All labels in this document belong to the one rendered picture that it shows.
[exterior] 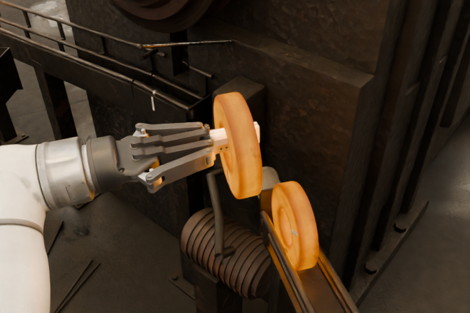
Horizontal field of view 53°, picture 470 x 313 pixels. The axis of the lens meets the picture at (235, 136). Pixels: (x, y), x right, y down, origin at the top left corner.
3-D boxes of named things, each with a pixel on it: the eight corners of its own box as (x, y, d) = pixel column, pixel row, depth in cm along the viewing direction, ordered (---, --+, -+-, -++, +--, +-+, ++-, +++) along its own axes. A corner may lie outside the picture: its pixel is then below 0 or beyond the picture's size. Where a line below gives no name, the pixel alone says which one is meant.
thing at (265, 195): (294, 225, 96) (296, 182, 90) (295, 227, 95) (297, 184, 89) (259, 233, 94) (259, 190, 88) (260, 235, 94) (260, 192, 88)
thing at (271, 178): (276, 186, 101) (277, 163, 98) (292, 213, 94) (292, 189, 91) (249, 191, 100) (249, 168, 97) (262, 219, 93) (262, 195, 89)
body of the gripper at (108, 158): (95, 168, 70) (157, 154, 72) (98, 208, 63) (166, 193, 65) (82, 127, 65) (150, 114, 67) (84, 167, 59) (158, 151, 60)
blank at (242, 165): (230, 74, 72) (208, 77, 71) (261, 121, 59) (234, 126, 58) (237, 158, 80) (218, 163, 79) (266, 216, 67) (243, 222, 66)
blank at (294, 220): (294, 256, 92) (278, 260, 91) (282, 177, 91) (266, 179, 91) (326, 279, 76) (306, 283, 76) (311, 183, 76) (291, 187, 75)
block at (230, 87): (240, 152, 121) (241, 70, 107) (266, 166, 117) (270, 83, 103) (212, 175, 115) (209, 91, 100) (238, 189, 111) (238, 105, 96)
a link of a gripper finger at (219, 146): (200, 143, 66) (205, 156, 64) (235, 135, 67) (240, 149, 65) (201, 151, 67) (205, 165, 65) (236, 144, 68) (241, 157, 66)
